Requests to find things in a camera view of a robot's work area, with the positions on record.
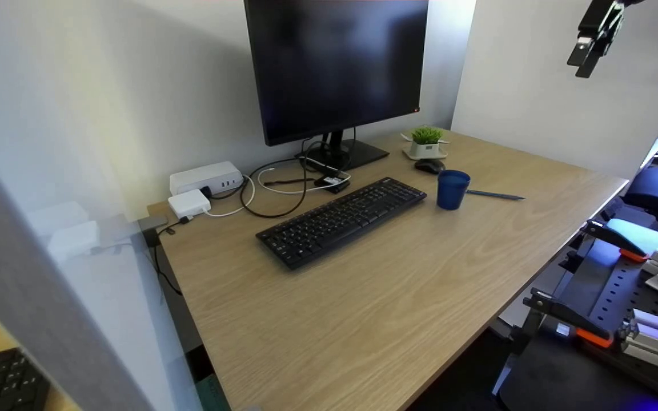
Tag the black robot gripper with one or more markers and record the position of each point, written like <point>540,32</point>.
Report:
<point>603,13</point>

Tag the blue pen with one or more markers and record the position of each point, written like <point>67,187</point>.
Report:
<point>495,195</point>

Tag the dark blue cup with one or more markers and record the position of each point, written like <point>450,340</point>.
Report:
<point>450,195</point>

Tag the small green plant white pot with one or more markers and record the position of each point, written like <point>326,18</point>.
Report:
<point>426,149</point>

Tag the black computer mouse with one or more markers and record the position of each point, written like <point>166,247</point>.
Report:
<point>428,164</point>

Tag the black perforated plate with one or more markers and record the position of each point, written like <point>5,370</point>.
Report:
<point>606,285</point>

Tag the black monitor stand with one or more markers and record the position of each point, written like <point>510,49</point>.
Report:
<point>351,153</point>

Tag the black computer monitor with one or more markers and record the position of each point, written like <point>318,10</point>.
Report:
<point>330,69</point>

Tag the small black dongle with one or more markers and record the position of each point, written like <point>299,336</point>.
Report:
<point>332,183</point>

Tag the black computer keyboard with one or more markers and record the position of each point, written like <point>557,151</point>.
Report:
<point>337,219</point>

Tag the white power strip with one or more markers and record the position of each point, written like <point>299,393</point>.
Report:
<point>203,178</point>

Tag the small white adapter box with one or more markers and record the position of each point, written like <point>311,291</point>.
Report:
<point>188,203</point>

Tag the grey partition panel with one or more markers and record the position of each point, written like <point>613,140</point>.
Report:
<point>33,303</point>

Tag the black keyboard on neighbour desk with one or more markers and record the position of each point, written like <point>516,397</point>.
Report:
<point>0,379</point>

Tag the grey desk clamp bracket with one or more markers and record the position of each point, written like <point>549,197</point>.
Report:
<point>152,223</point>

